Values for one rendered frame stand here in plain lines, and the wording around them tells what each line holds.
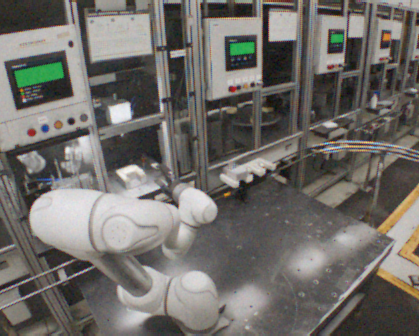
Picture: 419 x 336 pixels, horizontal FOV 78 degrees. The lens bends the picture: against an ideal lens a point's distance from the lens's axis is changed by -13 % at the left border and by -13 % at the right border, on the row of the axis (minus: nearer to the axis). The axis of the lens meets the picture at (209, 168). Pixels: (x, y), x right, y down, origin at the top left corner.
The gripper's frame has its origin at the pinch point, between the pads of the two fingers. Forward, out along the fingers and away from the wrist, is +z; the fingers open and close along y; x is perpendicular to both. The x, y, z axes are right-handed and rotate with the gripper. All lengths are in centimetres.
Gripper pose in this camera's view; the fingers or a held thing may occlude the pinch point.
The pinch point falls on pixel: (157, 174)
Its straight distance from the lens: 141.4
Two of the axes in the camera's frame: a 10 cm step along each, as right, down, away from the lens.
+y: -0.5, -8.8, -4.6
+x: -8.0, 3.1, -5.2
